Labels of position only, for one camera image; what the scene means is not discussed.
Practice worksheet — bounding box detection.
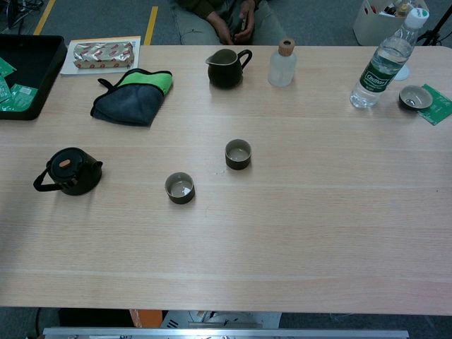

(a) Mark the black teapot with loop handle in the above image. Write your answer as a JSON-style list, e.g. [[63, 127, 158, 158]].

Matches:
[[32, 147, 104, 197]]

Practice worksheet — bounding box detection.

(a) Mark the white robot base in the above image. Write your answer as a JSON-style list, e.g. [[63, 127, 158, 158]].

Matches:
[[160, 310, 283, 329]]

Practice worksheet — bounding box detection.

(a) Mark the dark teacup grey inside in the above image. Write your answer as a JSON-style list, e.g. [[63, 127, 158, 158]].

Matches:
[[164, 172, 196, 205], [224, 138, 253, 171]]

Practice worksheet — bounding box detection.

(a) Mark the clear plastic water bottle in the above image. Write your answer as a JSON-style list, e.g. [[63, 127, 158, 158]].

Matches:
[[349, 7, 431, 109]]

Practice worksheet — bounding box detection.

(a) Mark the black ceramic pitcher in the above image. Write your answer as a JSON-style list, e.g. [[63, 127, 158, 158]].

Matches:
[[205, 48, 254, 90]]

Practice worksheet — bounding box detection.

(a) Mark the frosted glass bottle wooden cap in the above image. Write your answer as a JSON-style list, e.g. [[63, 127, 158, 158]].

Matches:
[[268, 38, 298, 88]]

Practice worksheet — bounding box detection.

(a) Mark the green and grey cloth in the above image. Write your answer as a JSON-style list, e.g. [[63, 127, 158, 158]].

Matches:
[[90, 68, 174, 128]]

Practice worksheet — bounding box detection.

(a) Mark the seated person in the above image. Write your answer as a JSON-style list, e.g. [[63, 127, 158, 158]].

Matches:
[[170, 0, 287, 46]]

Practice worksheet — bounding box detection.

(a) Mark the silver foil tea package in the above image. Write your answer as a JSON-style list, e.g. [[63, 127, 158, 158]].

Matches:
[[72, 41, 136, 70]]

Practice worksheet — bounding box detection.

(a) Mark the orange panel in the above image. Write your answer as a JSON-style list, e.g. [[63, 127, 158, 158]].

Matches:
[[129, 309, 163, 328]]

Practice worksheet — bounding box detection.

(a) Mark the white storage box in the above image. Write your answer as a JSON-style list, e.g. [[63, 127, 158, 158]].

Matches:
[[352, 0, 430, 47]]

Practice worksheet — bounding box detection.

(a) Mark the white round disc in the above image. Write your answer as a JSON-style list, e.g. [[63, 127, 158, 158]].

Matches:
[[391, 64, 411, 81]]

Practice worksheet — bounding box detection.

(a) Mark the dark flared tea bowl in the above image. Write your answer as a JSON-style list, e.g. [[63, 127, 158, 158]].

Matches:
[[398, 85, 434, 111]]

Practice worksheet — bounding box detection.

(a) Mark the green tea sachet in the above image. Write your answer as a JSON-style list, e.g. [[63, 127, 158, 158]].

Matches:
[[0, 76, 12, 104], [417, 83, 452, 126], [0, 56, 17, 78], [0, 83, 39, 112]]

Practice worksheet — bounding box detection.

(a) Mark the black plastic tray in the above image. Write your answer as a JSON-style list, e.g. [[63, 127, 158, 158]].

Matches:
[[0, 34, 69, 121]]

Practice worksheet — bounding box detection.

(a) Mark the black tripod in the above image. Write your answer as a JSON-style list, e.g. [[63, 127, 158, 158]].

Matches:
[[416, 6, 452, 47]]

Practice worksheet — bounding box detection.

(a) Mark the aluminium rail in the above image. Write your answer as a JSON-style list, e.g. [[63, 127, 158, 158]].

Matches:
[[42, 327, 410, 339]]

